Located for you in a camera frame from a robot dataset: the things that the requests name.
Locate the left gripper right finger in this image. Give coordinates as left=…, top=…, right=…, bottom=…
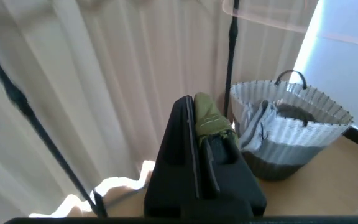
left=197, top=131, right=268, bottom=217

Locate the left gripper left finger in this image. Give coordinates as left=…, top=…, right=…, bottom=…
left=143, top=95, right=201, bottom=218

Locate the black clothes rack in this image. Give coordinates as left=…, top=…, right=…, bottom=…
left=0, top=0, right=241, bottom=218

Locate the white curtain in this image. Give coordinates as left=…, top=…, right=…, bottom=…
left=0, top=0, right=319, bottom=218

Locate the green long-sleeved shirt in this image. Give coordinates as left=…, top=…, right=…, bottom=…
left=193, top=91, right=241, bottom=147

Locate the pale grey garment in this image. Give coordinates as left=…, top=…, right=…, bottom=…
left=238, top=100, right=281, bottom=154

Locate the white laundry basket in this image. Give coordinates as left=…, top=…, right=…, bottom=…
left=229, top=70, right=354, bottom=182

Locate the pink clothes hanger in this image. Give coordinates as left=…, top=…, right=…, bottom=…
left=221, top=0, right=358, bottom=49

